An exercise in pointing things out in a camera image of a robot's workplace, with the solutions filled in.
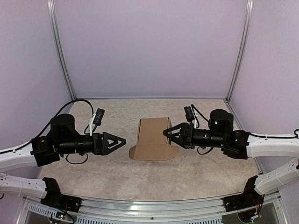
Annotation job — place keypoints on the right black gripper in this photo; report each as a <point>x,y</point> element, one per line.
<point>182,140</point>

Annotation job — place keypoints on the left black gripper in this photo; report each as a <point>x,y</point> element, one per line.
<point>101,146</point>

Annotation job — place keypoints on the brown cardboard paper box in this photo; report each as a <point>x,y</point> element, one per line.
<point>151,144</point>

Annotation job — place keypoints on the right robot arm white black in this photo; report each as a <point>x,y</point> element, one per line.
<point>239,144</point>

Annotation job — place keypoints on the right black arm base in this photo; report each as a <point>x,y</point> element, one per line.
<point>248,198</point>

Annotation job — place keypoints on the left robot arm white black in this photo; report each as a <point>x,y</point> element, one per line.
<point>36,153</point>

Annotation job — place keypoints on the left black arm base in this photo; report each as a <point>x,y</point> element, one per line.
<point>55,199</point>

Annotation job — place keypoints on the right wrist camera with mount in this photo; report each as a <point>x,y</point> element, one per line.
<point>191,116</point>

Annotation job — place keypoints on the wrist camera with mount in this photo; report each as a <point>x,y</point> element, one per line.
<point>96,120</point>
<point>191,116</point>

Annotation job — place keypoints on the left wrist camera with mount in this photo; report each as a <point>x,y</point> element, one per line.
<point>96,120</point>

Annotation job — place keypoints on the front aluminium rail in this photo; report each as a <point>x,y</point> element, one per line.
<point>196,211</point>

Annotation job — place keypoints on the right aluminium frame post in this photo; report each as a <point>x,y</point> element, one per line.
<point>241,50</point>

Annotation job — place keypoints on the aluminium frame post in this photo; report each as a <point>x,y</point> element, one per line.
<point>241,50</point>
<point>59,48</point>

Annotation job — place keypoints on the left aluminium frame post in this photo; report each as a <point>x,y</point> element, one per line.
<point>59,48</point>

